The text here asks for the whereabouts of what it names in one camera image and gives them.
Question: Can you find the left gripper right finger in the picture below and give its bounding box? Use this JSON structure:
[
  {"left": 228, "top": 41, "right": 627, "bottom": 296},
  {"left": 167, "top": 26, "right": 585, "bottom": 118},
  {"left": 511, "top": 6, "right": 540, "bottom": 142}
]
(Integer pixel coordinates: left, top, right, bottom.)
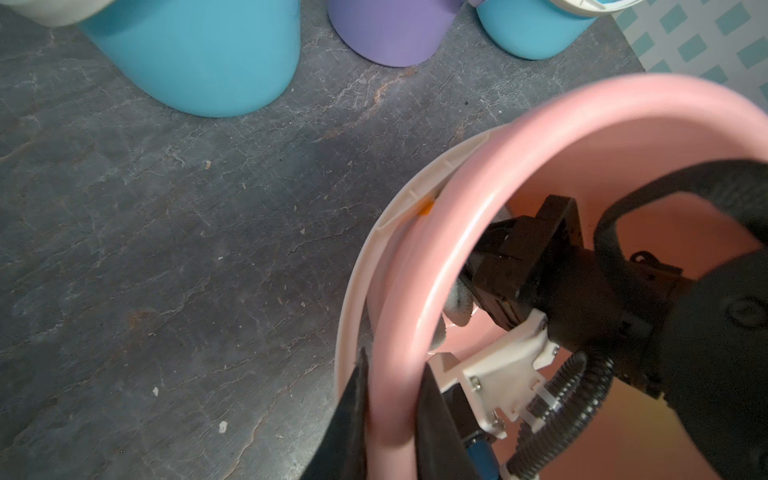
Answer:
[{"left": 415, "top": 365, "right": 478, "bottom": 480}]

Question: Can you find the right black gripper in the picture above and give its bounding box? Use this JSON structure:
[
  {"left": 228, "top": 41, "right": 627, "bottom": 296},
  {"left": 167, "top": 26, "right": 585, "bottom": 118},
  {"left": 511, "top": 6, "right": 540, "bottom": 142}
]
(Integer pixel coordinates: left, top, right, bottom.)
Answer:
[{"left": 460, "top": 195, "right": 663, "bottom": 384}]

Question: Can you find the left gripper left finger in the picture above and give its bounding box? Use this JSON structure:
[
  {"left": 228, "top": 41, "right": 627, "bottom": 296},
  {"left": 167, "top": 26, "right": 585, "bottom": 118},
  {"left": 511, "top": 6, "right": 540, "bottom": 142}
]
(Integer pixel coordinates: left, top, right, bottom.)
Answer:
[{"left": 300, "top": 349, "right": 369, "bottom": 480}]

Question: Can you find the pink plastic bucket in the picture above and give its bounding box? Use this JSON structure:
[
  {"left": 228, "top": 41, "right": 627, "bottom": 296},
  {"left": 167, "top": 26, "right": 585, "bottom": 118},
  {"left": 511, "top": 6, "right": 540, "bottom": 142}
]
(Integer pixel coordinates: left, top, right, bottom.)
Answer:
[{"left": 335, "top": 74, "right": 767, "bottom": 479}]

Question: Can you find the light green cloth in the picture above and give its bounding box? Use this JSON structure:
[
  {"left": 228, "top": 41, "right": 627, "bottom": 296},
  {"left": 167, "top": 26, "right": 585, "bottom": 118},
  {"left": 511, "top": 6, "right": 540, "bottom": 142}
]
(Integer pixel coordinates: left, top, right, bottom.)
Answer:
[{"left": 429, "top": 279, "right": 476, "bottom": 352}]

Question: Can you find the right blue bucket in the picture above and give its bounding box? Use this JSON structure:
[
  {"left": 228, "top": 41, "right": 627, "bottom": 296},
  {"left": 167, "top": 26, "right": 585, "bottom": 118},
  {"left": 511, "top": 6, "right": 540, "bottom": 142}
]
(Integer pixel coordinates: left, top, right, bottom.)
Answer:
[{"left": 476, "top": 0, "right": 643, "bottom": 62}]

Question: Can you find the blue bucket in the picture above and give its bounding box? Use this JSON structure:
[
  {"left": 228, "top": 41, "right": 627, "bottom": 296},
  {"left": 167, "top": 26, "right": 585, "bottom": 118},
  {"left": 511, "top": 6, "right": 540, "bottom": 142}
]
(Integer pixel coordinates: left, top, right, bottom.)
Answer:
[
  {"left": 78, "top": 0, "right": 301, "bottom": 118},
  {"left": 476, "top": 0, "right": 643, "bottom": 62}
]

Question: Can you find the purple bucket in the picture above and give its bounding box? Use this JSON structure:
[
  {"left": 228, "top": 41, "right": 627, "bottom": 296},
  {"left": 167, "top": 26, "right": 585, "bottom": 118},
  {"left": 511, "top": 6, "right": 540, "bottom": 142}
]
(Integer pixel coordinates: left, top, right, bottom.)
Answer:
[{"left": 326, "top": 0, "right": 463, "bottom": 67}]

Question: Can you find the left blue bucket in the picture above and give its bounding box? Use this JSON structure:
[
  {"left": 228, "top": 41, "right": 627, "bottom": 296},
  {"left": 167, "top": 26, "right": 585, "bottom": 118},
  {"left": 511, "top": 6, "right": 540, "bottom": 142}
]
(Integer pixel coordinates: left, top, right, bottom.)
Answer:
[{"left": 78, "top": 0, "right": 301, "bottom": 118}]

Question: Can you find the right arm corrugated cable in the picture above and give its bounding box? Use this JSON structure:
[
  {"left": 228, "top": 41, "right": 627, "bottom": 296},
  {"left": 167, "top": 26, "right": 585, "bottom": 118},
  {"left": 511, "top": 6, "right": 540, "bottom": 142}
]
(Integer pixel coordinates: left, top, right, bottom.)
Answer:
[{"left": 503, "top": 158, "right": 768, "bottom": 480}]

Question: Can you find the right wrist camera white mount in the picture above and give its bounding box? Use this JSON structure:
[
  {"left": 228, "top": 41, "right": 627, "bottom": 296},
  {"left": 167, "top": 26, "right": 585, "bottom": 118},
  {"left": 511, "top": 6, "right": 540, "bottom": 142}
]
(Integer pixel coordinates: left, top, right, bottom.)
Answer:
[{"left": 428, "top": 309, "right": 559, "bottom": 440}]

